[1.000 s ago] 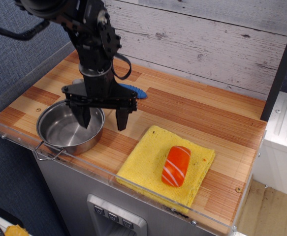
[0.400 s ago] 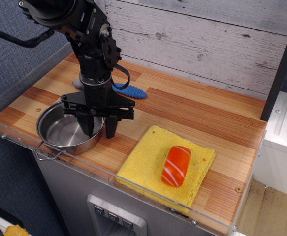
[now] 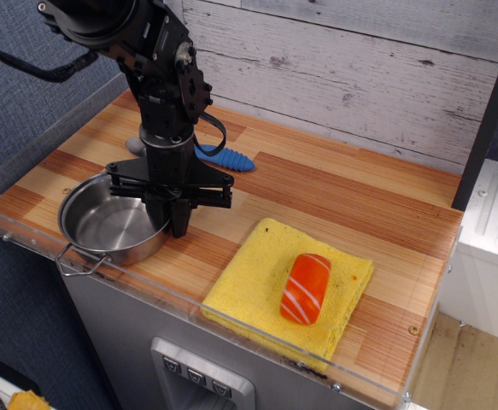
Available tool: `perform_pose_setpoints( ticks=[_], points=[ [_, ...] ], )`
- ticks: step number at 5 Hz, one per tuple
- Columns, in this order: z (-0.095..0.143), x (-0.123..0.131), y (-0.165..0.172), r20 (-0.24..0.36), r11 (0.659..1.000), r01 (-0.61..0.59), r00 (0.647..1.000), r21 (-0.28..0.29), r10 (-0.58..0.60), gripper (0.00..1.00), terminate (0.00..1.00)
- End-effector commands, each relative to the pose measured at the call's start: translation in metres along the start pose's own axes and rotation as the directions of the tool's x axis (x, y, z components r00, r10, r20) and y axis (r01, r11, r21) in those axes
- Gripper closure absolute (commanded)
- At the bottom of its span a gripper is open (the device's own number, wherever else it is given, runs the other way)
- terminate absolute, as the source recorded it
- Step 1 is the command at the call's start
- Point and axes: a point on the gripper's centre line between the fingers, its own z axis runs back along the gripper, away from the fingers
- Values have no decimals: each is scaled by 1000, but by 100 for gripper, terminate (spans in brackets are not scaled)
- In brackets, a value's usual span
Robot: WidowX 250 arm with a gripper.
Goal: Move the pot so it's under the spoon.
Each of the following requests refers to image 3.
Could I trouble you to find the black right frame post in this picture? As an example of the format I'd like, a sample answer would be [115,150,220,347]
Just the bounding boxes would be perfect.
[451,75,498,211]

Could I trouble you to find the grey cabinet button panel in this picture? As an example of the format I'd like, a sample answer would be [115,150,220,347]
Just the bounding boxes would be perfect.
[150,337,256,409]

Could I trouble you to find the black braided cable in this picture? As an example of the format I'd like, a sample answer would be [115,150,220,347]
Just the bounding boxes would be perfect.
[0,16,100,85]

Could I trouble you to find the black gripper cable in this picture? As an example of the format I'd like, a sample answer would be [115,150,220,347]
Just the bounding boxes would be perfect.
[192,111,228,158]

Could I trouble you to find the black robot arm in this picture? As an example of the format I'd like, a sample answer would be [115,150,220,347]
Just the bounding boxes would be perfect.
[38,1,234,237]

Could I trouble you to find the stainless steel pot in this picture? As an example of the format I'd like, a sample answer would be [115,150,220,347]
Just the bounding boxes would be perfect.
[55,173,171,277]

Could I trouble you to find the white ribbed side unit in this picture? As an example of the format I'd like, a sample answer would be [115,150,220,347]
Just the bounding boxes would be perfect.
[438,160,498,337]

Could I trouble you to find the clear acrylic table guard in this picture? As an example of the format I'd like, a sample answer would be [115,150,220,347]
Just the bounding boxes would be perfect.
[0,63,461,409]

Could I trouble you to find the orange salmon sushi toy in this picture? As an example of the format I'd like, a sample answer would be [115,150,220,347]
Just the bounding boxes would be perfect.
[279,253,332,325]

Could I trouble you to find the yellow cloth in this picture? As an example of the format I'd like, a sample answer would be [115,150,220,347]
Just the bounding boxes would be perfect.
[202,218,374,373]

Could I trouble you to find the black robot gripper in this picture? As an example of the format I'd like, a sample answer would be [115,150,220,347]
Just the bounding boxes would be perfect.
[105,130,234,238]

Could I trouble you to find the blue handled metal spoon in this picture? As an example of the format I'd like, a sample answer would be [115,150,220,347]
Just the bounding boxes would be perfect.
[126,137,255,172]

